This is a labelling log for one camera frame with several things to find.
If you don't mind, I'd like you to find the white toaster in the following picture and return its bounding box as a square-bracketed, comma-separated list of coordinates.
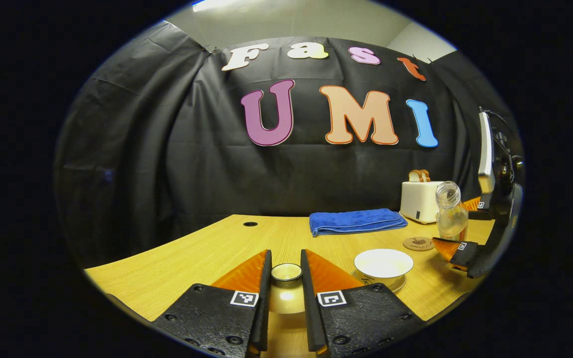
[399, 180, 444, 224]

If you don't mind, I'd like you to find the cream ceramic teacup lid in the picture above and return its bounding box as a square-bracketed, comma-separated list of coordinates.
[268, 263, 306, 315]

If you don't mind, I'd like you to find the ceiling light panel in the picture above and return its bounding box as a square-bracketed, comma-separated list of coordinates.
[191, 0, 247, 13]

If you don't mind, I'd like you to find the round patterned coaster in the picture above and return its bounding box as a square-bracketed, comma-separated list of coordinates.
[403, 236, 436, 252]

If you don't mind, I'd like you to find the cream ceramic teacup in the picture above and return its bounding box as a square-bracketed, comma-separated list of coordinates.
[354, 249, 414, 287]

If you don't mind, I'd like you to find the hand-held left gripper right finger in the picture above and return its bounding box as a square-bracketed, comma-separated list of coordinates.
[300, 249, 426, 358]

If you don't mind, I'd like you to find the black backdrop cloth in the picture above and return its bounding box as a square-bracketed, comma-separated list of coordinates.
[53, 21, 523, 269]

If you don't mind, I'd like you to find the folded blue towel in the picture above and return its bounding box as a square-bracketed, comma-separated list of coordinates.
[309, 208, 408, 237]

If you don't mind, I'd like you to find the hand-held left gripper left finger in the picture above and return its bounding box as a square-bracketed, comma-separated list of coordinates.
[152, 249, 273, 358]

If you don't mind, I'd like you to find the clear plastic water bottle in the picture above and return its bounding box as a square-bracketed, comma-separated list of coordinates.
[435, 181, 469, 242]

